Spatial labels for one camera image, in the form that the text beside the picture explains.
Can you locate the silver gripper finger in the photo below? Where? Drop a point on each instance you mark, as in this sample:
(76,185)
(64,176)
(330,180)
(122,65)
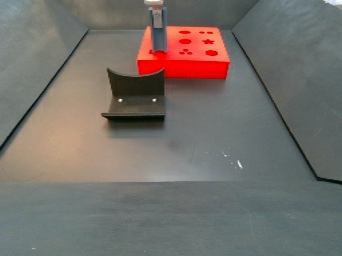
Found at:
(154,4)

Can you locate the red shape sorter block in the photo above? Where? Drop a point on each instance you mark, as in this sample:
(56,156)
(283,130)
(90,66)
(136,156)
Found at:
(196,53)

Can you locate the black curved holder stand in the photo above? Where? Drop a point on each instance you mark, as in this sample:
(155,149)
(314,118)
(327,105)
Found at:
(138,96)

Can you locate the grey bin enclosure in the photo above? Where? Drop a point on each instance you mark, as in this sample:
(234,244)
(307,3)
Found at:
(234,177)

